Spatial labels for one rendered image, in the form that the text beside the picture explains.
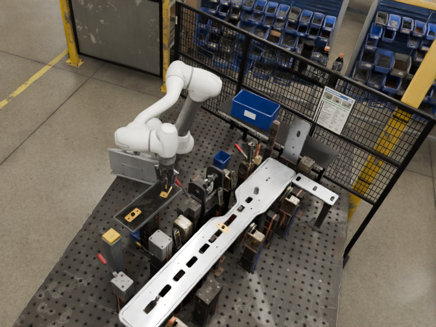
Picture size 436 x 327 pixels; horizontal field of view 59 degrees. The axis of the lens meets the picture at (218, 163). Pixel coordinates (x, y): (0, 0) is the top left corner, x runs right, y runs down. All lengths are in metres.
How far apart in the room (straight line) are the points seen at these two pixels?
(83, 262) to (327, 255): 1.49
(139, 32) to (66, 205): 2.04
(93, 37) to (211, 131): 2.23
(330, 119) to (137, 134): 1.37
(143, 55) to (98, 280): 2.93
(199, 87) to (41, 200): 1.98
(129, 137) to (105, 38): 3.07
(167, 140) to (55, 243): 1.85
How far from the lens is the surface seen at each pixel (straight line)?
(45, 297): 2.39
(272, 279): 2.42
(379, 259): 3.67
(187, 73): 2.22
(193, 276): 2.02
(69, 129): 4.28
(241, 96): 2.89
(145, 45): 4.57
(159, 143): 1.78
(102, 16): 4.67
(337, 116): 2.64
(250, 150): 2.36
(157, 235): 2.00
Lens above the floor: 2.79
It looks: 46 degrees down
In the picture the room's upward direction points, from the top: 9 degrees clockwise
